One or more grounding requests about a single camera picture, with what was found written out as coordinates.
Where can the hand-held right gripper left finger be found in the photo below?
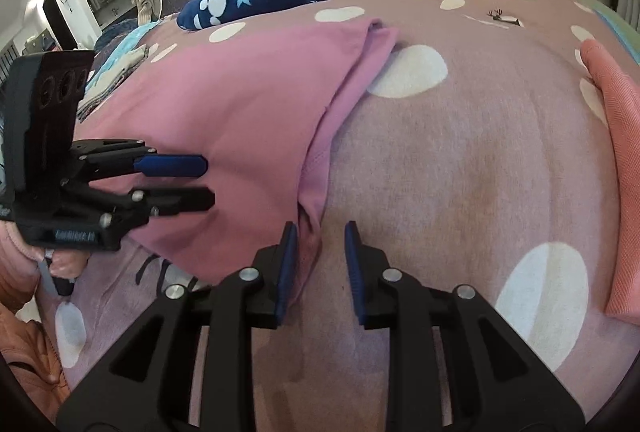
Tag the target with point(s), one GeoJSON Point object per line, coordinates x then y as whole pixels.
{"type": "Point", "coordinates": [287, 262]}

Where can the polka dot deer blanket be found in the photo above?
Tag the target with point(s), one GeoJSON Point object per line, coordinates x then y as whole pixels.
{"type": "Point", "coordinates": [475, 161]}

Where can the pink long-sleeved shirt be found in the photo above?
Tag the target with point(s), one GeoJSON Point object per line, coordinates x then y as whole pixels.
{"type": "Point", "coordinates": [225, 101]}

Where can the light blue printed cloth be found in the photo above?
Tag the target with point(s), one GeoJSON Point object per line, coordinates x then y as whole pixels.
{"type": "Point", "coordinates": [125, 42]}

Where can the person's left hand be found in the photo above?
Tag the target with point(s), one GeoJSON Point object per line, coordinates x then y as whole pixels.
{"type": "Point", "coordinates": [70, 264]}

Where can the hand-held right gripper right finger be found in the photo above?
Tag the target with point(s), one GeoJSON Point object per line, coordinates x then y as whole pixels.
{"type": "Point", "coordinates": [352, 272]}

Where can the orange leather jacket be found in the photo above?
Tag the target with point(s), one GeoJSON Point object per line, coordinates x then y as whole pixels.
{"type": "Point", "coordinates": [27, 352]}

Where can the person's left forearm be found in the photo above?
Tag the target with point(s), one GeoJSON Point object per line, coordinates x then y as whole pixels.
{"type": "Point", "coordinates": [15, 277]}

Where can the folded salmon garment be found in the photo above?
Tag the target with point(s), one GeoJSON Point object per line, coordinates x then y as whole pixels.
{"type": "Point", "coordinates": [625, 187]}

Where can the black television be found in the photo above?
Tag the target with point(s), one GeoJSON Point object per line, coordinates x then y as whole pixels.
{"type": "Point", "coordinates": [57, 24]}

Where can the cream folded cloth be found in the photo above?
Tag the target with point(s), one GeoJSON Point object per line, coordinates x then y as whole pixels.
{"type": "Point", "coordinates": [117, 66]}

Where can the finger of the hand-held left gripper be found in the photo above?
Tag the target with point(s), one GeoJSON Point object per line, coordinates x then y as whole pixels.
{"type": "Point", "coordinates": [175, 165]}
{"type": "Point", "coordinates": [185, 201]}

